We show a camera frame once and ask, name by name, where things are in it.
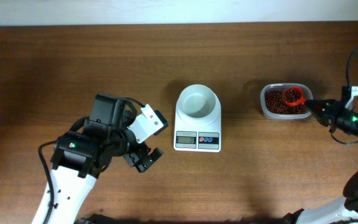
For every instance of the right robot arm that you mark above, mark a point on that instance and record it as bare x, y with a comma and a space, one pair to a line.
342, 210

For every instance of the red adzuki beans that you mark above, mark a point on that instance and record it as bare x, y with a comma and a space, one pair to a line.
275, 104

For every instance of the orange measuring scoop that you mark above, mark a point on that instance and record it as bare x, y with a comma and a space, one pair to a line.
293, 96

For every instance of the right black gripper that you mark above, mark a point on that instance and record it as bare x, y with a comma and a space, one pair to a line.
333, 114

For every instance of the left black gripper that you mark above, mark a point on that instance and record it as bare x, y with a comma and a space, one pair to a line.
134, 160

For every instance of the white round bowl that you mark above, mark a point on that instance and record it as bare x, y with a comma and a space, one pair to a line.
196, 101

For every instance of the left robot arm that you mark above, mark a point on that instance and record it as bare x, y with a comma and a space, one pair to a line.
71, 175

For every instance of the white digital kitchen scale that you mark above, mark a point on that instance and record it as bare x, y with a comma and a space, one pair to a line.
198, 135

